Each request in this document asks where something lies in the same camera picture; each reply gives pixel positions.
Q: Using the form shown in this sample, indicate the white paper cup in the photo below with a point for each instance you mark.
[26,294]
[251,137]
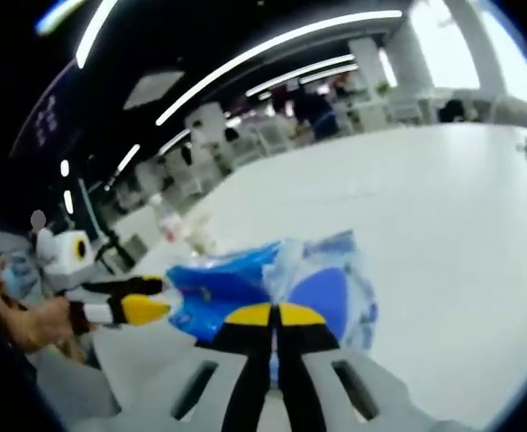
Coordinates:
[204,236]

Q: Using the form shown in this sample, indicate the hanging display sign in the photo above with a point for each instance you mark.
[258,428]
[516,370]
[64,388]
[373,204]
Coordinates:
[46,119]

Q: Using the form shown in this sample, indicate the wet wipes pack blue lid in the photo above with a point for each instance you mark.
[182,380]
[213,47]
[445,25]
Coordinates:
[326,288]

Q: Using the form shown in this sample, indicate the blue tissue pack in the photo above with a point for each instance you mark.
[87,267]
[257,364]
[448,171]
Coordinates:
[218,283]

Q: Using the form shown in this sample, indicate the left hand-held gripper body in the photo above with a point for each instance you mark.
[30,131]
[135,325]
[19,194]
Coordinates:
[62,256]

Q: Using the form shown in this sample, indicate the person's left hand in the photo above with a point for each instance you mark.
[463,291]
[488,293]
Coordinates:
[47,324]

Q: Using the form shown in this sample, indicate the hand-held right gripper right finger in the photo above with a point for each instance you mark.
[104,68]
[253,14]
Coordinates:
[303,360]

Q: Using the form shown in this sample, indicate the curved ceiling light strip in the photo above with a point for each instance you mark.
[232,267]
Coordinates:
[267,45]

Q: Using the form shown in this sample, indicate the clear plastic water bottle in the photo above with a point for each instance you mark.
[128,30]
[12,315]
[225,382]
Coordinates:
[170,227]

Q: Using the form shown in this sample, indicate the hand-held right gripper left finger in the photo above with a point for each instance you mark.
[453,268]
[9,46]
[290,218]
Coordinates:
[245,360]

